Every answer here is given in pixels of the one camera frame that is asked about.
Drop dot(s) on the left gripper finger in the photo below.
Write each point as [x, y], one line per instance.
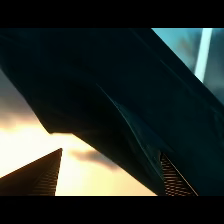
[36, 176]

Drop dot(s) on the blue jeans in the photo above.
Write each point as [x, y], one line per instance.
[116, 76]

